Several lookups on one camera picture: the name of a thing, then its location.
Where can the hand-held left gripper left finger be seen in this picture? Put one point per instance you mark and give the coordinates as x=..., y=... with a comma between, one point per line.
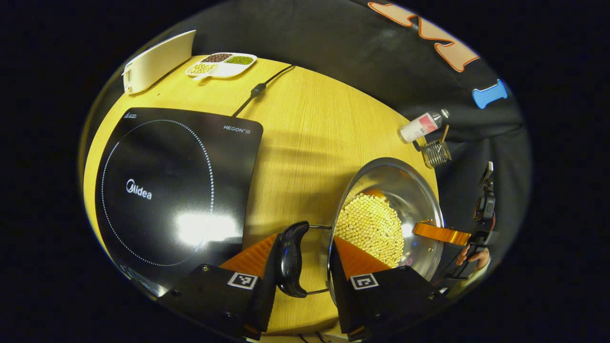
x=267, y=281

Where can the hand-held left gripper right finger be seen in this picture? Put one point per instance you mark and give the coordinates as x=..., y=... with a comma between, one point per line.
x=339, y=281

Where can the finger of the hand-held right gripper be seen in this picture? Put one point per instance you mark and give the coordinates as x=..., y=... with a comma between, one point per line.
x=441, y=233

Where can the stainless steel pot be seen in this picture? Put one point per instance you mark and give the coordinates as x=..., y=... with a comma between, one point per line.
x=405, y=190

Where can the black induction cooktop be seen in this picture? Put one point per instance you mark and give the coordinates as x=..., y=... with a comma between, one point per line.
x=167, y=190

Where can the pile of yellow soybeans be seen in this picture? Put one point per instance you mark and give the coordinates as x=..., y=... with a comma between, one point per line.
x=371, y=224

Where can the thin wooden stick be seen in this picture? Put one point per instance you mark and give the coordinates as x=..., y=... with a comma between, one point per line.
x=445, y=133

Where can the small black disc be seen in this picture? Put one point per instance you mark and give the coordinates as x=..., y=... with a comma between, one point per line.
x=417, y=145

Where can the clear bottle pink label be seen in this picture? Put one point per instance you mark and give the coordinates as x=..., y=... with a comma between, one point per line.
x=419, y=127

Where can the white divided bean dish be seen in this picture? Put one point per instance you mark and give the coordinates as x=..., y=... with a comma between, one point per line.
x=224, y=66

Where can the white toaster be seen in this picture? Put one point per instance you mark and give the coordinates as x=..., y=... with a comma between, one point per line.
x=157, y=64

